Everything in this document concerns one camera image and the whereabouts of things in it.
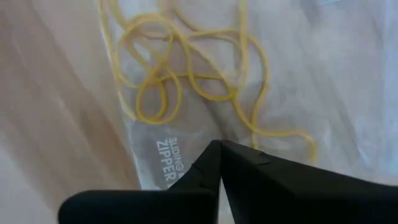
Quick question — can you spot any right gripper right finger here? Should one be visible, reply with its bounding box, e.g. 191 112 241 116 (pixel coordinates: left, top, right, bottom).
220 139 398 224

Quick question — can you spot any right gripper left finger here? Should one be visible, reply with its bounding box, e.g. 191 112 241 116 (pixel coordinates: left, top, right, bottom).
57 139 222 224

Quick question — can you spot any thin yellow rubber band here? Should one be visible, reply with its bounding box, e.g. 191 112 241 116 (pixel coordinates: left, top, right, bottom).
116 14 175 90
231 30 318 167
185 29 239 102
135 72 183 126

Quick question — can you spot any clear zip bag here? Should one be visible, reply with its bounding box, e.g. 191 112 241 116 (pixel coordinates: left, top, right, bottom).
98 0 398 224

